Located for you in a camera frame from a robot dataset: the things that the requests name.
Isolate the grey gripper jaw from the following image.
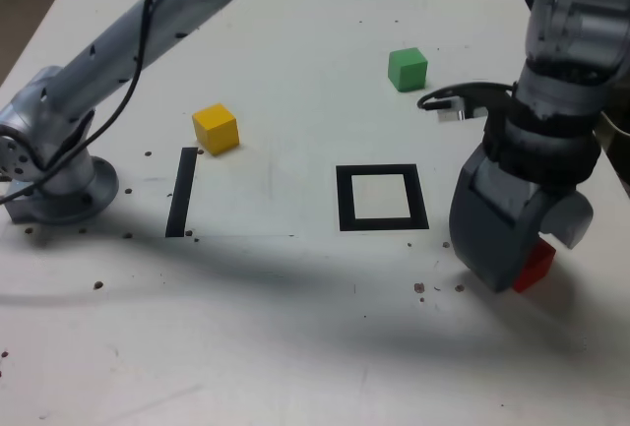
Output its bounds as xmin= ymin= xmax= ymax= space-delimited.
xmin=540 ymin=192 xmax=595 ymax=250
xmin=448 ymin=148 xmax=551 ymax=294

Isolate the red cube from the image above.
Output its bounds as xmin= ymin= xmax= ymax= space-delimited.
xmin=511 ymin=240 xmax=557 ymax=294

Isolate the green cube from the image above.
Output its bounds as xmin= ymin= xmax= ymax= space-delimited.
xmin=387 ymin=46 xmax=429 ymax=93

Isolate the yellow cube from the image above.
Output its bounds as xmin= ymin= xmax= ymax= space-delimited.
xmin=191 ymin=103 xmax=240 ymax=156

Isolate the black tape square outline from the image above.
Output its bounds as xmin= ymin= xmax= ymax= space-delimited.
xmin=335 ymin=163 xmax=430 ymax=233

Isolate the black tape strip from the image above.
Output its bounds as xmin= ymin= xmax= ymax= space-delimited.
xmin=164 ymin=147 xmax=198 ymax=239

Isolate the small white gripper camera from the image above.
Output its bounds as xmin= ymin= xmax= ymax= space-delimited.
xmin=436 ymin=95 xmax=470 ymax=123

